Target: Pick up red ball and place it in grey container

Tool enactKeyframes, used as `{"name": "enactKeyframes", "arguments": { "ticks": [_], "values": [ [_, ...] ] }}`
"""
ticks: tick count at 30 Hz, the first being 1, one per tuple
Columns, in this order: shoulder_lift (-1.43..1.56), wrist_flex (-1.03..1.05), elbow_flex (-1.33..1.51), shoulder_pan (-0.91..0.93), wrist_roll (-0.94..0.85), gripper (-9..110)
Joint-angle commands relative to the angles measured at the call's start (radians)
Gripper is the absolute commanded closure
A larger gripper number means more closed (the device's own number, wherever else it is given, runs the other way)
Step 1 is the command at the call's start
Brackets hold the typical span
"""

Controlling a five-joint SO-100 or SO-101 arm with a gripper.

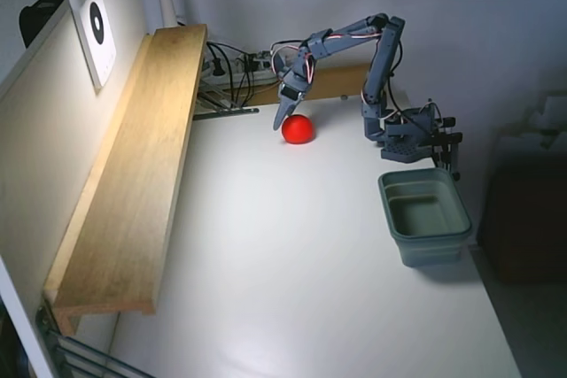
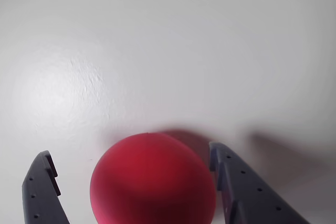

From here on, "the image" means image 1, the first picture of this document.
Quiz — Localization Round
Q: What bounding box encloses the small wrist camera board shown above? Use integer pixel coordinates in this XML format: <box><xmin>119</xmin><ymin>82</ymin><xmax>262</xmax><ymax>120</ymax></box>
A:
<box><xmin>255</xmin><ymin>49</ymin><xmax>284</xmax><ymax>73</ymax></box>

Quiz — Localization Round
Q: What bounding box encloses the pale grey box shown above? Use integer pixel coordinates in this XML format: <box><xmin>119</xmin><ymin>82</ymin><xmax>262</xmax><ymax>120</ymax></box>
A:
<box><xmin>529</xmin><ymin>92</ymin><xmax>567</xmax><ymax>131</ymax></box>

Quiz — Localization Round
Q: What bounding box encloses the black table clamp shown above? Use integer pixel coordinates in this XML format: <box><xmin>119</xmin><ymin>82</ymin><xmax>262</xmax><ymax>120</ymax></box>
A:
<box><xmin>440</xmin><ymin>131</ymin><xmax>464</xmax><ymax>182</ymax></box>
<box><xmin>436</xmin><ymin>115</ymin><xmax>457</xmax><ymax>166</ymax></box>

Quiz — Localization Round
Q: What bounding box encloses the long wooden shelf plank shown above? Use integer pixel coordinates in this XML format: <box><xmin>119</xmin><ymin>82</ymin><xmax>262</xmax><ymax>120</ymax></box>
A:
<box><xmin>43</xmin><ymin>23</ymin><xmax>209</xmax><ymax>337</ymax></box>

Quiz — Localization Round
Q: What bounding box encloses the dark metal frame bracket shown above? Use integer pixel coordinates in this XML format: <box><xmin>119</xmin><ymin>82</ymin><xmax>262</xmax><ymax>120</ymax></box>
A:
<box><xmin>35</xmin><ymin>302</ymin><xmax>156</xmax><ymax>378</ymax></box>

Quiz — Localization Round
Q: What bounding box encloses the blue-grey gripper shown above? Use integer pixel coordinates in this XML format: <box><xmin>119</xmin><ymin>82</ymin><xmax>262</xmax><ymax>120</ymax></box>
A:
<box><xmin>272</xmin><ymin>47</ymin><xmax>317</xmax><ymax>131</ymax></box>

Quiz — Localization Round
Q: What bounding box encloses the white panel with black circle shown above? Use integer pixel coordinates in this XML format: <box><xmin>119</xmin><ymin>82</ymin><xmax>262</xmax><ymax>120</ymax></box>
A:
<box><xmin>67</xmin><ymin>0</ymin><xmax>119</xmax><ymax>96</ymax></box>

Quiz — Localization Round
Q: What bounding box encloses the grey plastic container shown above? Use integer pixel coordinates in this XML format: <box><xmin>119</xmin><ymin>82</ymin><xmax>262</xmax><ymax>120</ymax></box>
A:
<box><xmin>377</xmin><ymin>168</ymin><xmax>474</xmax><ymax>269</ymax></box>

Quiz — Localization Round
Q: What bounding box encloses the blue-grey robot base plate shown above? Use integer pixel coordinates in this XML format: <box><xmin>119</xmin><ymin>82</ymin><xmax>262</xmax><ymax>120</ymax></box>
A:
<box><xmin>379</xmin><ymin>105</ymin><xmax>444</xmax><ymax>165</ymax></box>

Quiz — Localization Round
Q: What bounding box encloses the black power cable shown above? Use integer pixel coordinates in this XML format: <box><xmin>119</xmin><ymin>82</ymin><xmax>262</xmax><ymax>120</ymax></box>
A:
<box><xmin>206</xmin><ymin>41</ymin><xmax>256</xmax><ymax>108</ymax></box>

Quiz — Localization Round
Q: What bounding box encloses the white power strip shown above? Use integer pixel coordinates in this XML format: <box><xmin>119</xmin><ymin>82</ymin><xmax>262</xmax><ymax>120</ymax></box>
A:
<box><xmin>201</xmin><ymin>63</ymin><xmax>281</xmax><ymax>87</ymax></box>

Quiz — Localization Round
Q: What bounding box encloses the grey metal shelf bracket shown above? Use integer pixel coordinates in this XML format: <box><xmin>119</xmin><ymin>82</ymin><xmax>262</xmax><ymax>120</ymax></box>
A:
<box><xmin>192</xmin><ymin>89</ymin><xmax>260</xmax><ymax>121</ymax></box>

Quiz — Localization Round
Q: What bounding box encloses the red ball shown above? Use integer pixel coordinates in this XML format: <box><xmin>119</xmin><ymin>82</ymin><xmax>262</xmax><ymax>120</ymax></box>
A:
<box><xmin>281</xmin><ymin>114</ymin><xmax>316</xmax><ymax>145</ymax></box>

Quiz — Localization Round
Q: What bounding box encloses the low wooden board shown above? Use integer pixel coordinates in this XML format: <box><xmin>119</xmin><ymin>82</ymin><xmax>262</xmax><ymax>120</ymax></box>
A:
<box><xmin>247</xmin><ymin>62</ymin><xmax>378</xmax><ymax>107</ymax></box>

